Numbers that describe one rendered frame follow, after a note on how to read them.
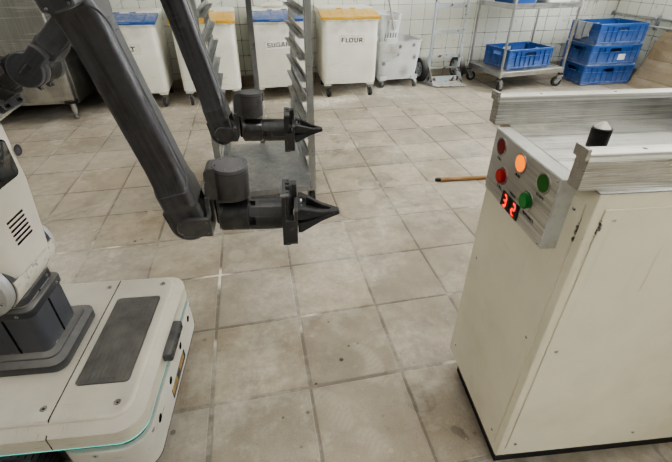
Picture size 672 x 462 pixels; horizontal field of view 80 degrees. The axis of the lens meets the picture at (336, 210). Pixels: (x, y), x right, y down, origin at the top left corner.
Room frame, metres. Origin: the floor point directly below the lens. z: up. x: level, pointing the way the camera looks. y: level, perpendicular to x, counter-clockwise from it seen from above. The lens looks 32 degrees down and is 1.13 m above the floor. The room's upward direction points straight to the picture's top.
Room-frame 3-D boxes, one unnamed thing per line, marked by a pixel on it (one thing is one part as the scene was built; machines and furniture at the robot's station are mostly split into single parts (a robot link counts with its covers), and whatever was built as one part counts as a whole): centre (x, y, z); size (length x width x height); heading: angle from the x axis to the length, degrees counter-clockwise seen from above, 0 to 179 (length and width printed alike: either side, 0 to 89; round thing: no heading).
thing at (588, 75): (4.58, -2.87, 0.10); 0.60 x 0.40 x 0.20; 99
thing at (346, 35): (4.20, -0.09, 0.38); 0.64 x 0.54 x 0.77; 9
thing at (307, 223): (0.60, 0.04, 0.77); 0.09 x 0.07 x 0.07; 96
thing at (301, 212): (0.60, 0.04, 0.75); 0.09 x 0.07 x 0.07; 96
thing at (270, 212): (0.59, 0.11, 0.76); 0.07 x 0.07 x 0.10; 6
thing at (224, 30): (3.94, 1.18, 0.38); 0.64 x 0.54 x 0.77; 12
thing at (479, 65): (4.46, -1.93, 0.57); 0.85 x 0.58 x 1.13; 108
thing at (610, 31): (4.58, -2.87, 0.50); 0.60 x 0.40 x 0.20; 104
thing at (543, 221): (0.68, -0.36, 0.77); 0.24 x 0.04 x 0.14; 5
